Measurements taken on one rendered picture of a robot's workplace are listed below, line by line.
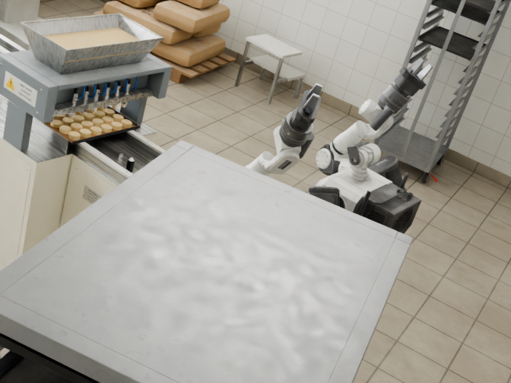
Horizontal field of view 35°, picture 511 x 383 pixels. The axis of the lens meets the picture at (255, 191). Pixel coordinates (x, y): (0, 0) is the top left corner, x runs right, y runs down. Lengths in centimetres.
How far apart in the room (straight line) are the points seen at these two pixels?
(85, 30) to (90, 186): 70
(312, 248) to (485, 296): 397
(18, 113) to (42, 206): 42
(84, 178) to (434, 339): 219
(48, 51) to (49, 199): 64
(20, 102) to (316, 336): 244
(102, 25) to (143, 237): 258
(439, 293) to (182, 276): 397
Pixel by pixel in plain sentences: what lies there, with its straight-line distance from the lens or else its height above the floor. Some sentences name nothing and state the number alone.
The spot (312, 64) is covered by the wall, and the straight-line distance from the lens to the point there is 729.
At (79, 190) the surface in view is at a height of 70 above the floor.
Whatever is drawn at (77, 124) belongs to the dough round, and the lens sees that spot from 361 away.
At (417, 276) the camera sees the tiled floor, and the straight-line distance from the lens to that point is 515.
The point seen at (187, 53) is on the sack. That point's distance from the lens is 681.
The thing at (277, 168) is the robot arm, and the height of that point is 143.
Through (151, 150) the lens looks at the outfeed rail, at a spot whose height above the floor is 88.
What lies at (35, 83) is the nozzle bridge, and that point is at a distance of 333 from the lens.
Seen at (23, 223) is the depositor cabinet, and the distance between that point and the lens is 360.
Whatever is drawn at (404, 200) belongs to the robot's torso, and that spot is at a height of 138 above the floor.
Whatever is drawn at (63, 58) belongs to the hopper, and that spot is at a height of 127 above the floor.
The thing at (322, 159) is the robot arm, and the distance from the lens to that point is 306.
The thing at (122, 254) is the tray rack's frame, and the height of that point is 182.
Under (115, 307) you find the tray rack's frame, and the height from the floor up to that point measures 182.
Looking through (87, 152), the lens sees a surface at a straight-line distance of 348.
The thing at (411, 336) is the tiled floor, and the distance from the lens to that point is 459.
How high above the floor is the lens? 249
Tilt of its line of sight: 27 degrees down
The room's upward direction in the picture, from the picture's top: 17 degrees clockwise
